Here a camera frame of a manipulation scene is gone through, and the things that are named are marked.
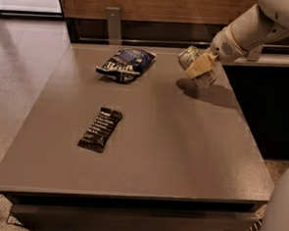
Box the grey low table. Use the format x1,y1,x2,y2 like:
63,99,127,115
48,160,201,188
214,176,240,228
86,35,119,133
0,44,273,231

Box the wooden wall panel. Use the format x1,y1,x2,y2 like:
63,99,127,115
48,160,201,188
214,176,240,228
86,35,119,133
60,0,258,25

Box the black snack bar wrapper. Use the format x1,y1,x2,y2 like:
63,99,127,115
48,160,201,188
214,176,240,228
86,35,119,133
78,107,123,153

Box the right metal wall bracket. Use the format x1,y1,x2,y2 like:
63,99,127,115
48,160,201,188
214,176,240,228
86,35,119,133
245,45,264,62

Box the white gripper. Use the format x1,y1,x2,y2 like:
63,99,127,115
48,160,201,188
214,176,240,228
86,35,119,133
185,27,247,79

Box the blue chip bag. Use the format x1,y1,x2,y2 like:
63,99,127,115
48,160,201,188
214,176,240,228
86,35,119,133
95,48,156,84

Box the metal wall bracket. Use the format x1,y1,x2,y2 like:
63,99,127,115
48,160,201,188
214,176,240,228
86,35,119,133
106,7,121,45
245,45,264,62

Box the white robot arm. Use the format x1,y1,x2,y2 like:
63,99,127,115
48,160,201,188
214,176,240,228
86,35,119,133
185,0,289,79

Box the striped black white tube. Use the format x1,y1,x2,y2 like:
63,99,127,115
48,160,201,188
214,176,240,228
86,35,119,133
246,219,263,231

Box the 7up soda can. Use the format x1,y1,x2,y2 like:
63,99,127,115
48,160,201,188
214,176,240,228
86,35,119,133
177,46,217,89

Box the left metal wall bracket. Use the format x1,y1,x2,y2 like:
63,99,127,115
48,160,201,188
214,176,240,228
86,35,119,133
106,7,121,45

